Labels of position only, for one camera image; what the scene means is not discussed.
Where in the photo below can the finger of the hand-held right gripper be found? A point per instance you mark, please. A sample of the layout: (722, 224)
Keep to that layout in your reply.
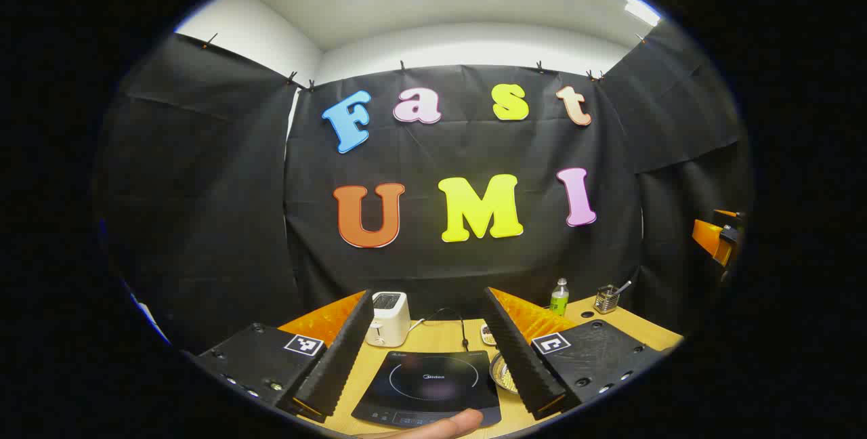
(708, 236)

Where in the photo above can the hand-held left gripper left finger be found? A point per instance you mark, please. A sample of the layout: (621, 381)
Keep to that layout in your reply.
(339, 358)

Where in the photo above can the green drink bottle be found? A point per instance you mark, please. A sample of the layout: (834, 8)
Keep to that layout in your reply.
(559, 300)

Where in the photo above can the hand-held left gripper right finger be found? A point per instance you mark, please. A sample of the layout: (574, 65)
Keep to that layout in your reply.
(521, 358)

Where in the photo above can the small ceiling light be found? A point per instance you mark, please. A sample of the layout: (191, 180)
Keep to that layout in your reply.
(641, 11)

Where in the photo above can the white toaster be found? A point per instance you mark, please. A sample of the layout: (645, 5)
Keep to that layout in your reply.
(389, 320)

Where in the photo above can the metal spoon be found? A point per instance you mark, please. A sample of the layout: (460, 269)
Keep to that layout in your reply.
(623, 286)

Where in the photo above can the black induction cooktop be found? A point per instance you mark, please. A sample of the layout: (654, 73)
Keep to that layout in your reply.
(427, 385)

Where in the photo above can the small white seasoning dish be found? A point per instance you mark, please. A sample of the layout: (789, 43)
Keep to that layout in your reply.
(488, 334)

